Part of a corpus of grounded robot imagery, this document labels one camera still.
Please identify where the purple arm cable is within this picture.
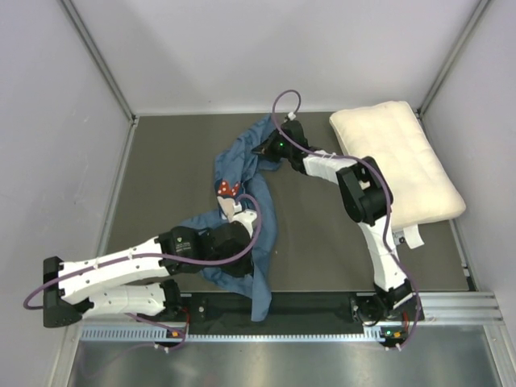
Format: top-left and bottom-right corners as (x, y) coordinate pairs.
(270, 89), (422, 351)
(22, 193), (264, 352)

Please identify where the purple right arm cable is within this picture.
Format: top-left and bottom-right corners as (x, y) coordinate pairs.
(270, 89), (422, 351)

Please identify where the aluminium frame post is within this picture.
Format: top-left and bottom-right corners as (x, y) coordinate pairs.
(57, 0), (136, 123)
(415, 0), (493, 120)

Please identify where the right aluminium frame post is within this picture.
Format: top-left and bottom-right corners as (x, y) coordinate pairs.
(415, 0), (493, 120)

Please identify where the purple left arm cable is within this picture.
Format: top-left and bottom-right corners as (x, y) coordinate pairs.
(22, 193), (264, 352)

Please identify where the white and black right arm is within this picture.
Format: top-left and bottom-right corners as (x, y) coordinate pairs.
(252, 120), (422, 323)

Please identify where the blue cartoon print pillowcase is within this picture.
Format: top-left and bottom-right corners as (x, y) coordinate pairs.
(202, 114), (281, 323)

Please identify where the left aluminium frame post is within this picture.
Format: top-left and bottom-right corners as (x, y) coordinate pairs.
(57, 0), (136, 123)

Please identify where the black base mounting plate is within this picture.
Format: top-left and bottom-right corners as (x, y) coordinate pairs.
(171, 290), (424, 335)

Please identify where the white pillow care label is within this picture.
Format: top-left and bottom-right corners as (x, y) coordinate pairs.
(393, 225), (424, 249)

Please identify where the cream white pillow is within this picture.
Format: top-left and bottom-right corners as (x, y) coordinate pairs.
(329, 101), (466, 231)

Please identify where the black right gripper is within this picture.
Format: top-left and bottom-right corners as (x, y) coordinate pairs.
(252, 129), (293, 164)

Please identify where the slotted grey cable duct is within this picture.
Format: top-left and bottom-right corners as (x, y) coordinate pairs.
(80, 324), (410, 343)

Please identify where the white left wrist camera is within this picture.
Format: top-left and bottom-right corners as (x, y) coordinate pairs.
(228, 203), (258, 237)

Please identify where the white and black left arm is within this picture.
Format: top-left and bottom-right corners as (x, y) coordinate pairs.
(43, 220), (256, 328)

